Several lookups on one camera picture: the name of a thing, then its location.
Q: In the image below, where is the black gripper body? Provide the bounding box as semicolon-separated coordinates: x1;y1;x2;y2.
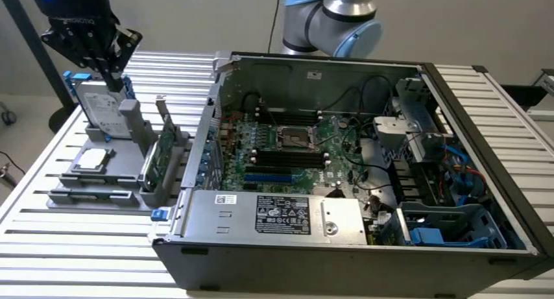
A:
27;0;122;34

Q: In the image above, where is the black stand pole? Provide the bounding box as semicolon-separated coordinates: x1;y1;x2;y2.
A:
0;0;79;133

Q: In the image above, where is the hard disk with blue carrier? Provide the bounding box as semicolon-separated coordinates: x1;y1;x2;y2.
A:
63;71;137;141

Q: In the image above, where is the green graphics card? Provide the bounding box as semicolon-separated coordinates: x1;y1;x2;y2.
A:
141;95;182;193

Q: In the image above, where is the grey parts rack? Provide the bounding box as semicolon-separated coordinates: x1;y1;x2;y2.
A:
46;99;195;211

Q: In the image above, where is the silver CPU chip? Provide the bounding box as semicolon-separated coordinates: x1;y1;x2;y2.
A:
71;148;117;174

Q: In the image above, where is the green motherboard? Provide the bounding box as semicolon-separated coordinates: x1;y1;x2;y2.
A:
218;112;390;209

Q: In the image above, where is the metal CPU socket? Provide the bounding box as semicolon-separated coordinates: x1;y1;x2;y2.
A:
273;125;325;150

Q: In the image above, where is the blue expansion slot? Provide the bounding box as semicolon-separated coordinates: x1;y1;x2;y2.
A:
243;173;294;184

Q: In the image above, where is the grey power supply unit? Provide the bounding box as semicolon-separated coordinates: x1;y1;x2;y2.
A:
171;189;370;246

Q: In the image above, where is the silver chipset heatsink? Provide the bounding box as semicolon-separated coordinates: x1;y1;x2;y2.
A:
310;185;349;200

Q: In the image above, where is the grey metal disk bay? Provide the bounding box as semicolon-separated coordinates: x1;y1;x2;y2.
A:
373;77;457;164

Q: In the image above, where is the black open PC case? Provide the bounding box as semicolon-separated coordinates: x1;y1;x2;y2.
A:
151;51;554;292

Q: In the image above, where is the blue plastic disk bay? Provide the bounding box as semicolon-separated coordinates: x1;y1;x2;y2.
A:
396;200;497;248

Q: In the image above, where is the black box beside table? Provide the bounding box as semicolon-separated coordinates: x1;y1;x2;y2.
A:
500;84;550;111

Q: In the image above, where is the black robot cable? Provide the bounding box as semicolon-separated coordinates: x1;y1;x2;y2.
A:
267;0;285;53

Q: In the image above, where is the black floor cable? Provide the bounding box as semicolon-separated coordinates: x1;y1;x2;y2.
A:
0;149;29;187

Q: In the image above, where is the black power wire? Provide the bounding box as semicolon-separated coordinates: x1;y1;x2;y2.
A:
336;75;398;118

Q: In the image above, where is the blue data wire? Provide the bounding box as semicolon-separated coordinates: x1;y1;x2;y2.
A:
441;143;477;206

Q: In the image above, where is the red data wire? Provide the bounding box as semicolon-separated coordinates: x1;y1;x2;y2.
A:
436;164;489;204

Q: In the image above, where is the white metal bracket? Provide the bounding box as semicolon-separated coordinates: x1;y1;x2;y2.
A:
526;67;554;121

